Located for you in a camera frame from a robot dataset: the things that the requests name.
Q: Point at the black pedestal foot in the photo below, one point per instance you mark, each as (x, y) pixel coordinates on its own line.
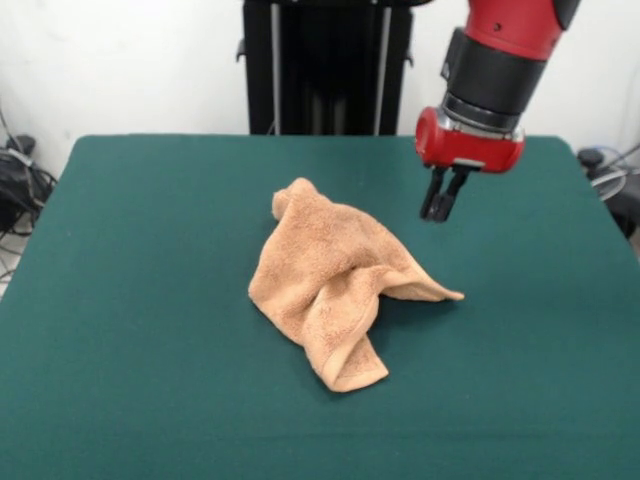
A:
(22, 143)
(591, 157)

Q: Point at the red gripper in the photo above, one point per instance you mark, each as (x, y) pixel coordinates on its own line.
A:
(465, 147)

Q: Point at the tan terry towel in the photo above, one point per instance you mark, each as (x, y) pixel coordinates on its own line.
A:
(325, 250)

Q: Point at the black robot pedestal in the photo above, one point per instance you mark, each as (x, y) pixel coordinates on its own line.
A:
(325, 75)

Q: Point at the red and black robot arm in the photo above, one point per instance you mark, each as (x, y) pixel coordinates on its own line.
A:
(500, 30)

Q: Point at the dark green table cloth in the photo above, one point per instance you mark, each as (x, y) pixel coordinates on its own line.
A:
(125, 300)

